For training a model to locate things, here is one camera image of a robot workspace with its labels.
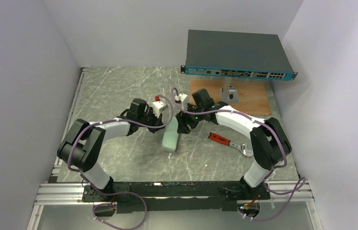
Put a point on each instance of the network switch blue front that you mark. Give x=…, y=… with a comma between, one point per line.
x=237, y=55

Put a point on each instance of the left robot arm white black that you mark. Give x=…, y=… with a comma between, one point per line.
x=80, y=148

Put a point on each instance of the aluminium rail frame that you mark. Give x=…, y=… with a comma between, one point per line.
x=104, y=93

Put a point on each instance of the red handled adjustable wrench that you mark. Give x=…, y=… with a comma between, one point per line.
x=224, y=141

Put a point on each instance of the mint green umbrella case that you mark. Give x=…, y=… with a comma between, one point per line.
x=170, y=136

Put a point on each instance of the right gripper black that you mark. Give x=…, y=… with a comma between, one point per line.
x=183, y=120

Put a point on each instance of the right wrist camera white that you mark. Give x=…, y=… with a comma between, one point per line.
x=182, y=98

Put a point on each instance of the wooden board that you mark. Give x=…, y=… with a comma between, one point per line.
x=252, y=97

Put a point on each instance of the grey metal stand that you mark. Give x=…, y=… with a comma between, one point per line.
x=228, y=93

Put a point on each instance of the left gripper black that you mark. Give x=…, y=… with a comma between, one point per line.
x=157, y=120

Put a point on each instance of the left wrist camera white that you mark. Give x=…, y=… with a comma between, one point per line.
x=158, y=106

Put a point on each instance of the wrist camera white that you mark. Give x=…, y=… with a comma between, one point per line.
x=158, y=106
x=182, y=98

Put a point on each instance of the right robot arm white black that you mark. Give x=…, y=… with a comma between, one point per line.
x=269, y=143

